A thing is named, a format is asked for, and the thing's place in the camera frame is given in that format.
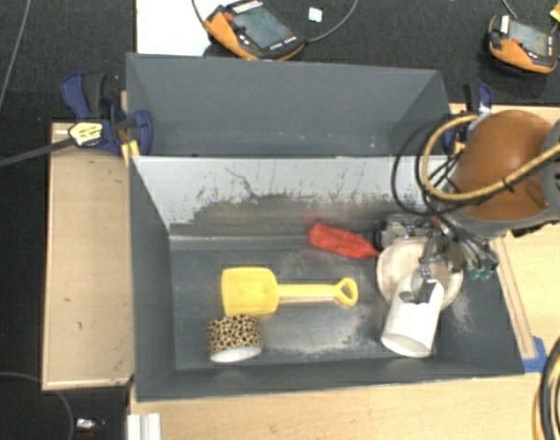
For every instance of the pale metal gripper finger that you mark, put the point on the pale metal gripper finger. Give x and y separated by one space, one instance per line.
417 284
429 290

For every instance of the white plastic cup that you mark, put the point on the white plastic cup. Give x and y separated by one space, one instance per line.
410 328

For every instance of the beige round plate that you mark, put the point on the beige round plate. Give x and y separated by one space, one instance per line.
398 264

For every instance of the yellow toy shovel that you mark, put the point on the yellow toy shovel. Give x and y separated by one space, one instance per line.
249 291

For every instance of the grey metal bin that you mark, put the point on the grey metal bin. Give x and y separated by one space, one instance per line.
279 117

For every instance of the leopard print tape roll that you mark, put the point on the leopard print tape roll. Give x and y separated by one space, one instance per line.
233 333

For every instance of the pale wood flat board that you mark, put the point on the pale wood flat board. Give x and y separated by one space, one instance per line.
89 255

